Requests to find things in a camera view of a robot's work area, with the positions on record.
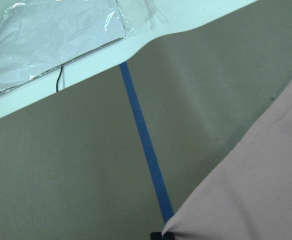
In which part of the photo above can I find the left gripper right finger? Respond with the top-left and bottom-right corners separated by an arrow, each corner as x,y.
163,232 -> 174,240

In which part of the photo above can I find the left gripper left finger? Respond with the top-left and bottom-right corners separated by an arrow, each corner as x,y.
150,232 -> 162,240

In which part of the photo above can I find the pink Snoopy t-shirt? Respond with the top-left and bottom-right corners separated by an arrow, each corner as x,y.
162,80 -> 292,240

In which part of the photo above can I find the clear plastic bag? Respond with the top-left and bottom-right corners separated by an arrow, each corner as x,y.
0,0 -> 166,96

